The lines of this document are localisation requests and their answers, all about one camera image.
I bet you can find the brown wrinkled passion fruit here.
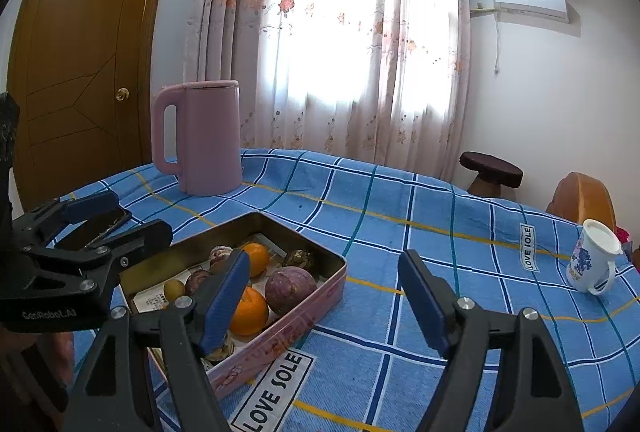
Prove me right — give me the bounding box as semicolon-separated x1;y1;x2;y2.
186;269;212;296

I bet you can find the dark round stool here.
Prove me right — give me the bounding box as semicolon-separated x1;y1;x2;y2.
459;151;524;198

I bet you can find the paper sheet in tin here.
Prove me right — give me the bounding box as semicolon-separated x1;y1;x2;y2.
132;233;286;370

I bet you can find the wooden door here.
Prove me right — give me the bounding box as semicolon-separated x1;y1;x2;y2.
8;0;158;210

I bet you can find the dark passion fruit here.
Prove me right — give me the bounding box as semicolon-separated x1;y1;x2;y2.
282;249;314;271

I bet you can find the blue plaid tablecloth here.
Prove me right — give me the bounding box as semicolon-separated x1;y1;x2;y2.
49;147;640;432

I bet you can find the white blue enamel mug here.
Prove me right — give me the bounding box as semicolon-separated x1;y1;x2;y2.
566;218;623;296

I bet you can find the white air conditioner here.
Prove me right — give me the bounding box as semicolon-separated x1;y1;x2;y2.
495;0;568;23

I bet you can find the floral sheer curtain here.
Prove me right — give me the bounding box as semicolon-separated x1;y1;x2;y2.
183;0;471;181

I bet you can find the orange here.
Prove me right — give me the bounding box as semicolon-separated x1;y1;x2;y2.
242;242;271;278
229;287;269;337

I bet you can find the pink metal tin box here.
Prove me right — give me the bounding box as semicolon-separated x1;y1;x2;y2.
122;212;346;398

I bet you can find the pink electric kettle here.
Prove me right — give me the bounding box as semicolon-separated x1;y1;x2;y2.
151;80;242;197

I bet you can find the large purple round fruit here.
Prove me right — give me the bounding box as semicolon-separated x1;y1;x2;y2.
265;266;317;317

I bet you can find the person's hand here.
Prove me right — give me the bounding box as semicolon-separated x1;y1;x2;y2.
36;332;75;388

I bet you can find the striped cylindrical cake piece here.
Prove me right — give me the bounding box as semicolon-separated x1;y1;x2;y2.
208;245;233;274

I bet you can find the pink floral cloth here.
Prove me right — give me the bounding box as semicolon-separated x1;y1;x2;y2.
615;227;634;262

